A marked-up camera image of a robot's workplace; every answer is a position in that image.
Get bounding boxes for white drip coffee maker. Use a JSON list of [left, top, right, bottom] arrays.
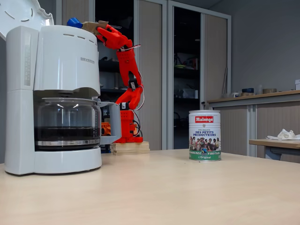
[[0, 0, 103, 176]]

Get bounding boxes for wooden base block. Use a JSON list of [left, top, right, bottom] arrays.
[[110, 141, 150, 156]]

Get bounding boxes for white Malongo coffee tin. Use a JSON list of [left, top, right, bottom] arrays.
[[188, 110, 222, 162]]

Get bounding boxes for low beige counter cabinet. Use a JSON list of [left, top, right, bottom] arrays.
[[207, 90, 300, 162]]

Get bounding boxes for orange printed clamp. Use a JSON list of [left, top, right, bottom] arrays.
[[101, 121, 112, 136]]

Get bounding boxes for glass carafe with grey handle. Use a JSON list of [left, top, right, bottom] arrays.
[[34, 97, 122, 152]]

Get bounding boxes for blue scoop with cardboard handle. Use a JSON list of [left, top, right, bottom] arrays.
[[67, 17, 110, 36]]

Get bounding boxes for grey metal profiles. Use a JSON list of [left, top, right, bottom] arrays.
[[222, 67, 229, 94]]

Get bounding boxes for beige roller shutter cabinet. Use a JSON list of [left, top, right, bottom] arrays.
[[56, 0, 168, 150], [167, 0, 233, 155]]

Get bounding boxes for wooden side table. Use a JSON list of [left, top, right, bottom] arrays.
[[248, 138, 300, 162]]

